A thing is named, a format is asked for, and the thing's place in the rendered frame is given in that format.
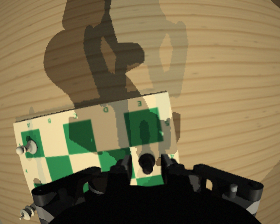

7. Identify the green and cream chessboard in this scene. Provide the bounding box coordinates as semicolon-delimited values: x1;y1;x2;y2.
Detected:
13;92;179;193

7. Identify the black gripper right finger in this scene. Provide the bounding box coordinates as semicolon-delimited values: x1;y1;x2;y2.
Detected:
161;154;264;216

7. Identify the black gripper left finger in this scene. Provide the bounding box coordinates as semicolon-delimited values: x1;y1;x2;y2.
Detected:
31;155;132;224

